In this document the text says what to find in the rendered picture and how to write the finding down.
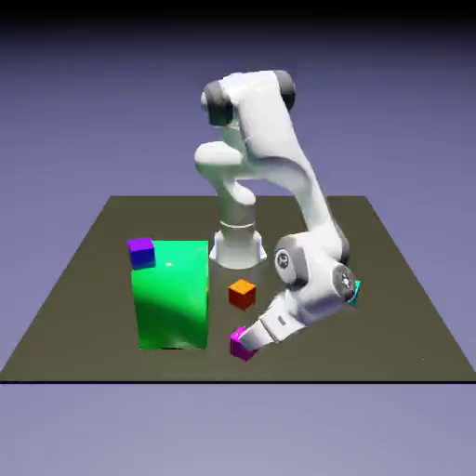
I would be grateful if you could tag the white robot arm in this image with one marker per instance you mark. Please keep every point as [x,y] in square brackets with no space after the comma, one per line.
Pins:
[275,122]

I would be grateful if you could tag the small purple cube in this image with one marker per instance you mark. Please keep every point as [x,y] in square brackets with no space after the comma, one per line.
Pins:
[142,253]

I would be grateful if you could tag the small magenta cube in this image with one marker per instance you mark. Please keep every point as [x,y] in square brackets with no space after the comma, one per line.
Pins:
[238,347]

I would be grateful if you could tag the large green box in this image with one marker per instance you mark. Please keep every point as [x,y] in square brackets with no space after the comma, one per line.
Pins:
[171,293]

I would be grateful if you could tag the small cyan cube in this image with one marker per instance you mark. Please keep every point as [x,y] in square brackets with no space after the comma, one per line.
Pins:
[355,293]

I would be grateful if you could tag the small orange cube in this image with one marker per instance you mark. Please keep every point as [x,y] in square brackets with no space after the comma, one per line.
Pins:
[242,293]

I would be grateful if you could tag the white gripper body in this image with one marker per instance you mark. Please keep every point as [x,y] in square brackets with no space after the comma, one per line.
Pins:
[264,331]

